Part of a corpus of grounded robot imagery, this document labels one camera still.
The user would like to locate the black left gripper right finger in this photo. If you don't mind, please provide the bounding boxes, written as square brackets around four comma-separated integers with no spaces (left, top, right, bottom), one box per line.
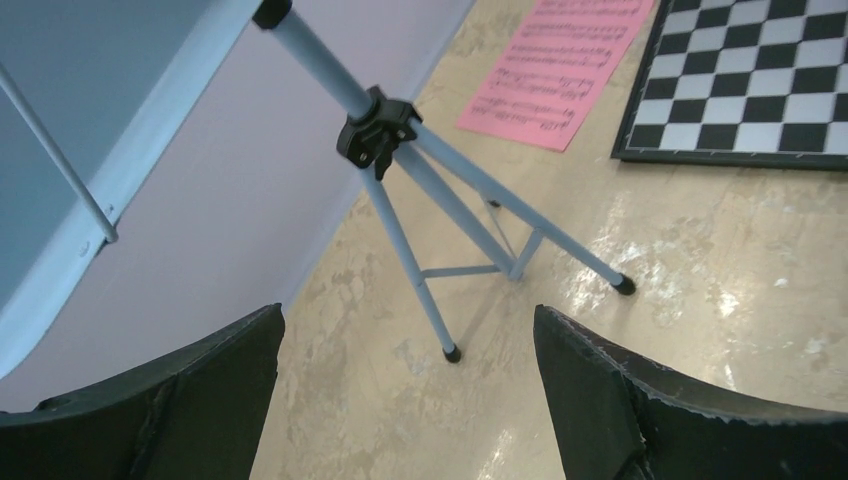
[533,305,847,479]

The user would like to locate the black white chessboard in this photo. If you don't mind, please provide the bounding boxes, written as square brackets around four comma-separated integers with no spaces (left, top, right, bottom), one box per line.
[612,0,847,171]

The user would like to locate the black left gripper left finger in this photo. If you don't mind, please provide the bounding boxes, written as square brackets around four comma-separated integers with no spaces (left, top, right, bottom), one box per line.
[1,304,285,479]

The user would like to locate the pink sheet music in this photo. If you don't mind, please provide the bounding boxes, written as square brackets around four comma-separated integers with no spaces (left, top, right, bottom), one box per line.
[457,0,654,152]

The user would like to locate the light blue music stand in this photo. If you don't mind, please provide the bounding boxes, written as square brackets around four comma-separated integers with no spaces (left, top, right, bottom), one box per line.
[0,0,637,382]

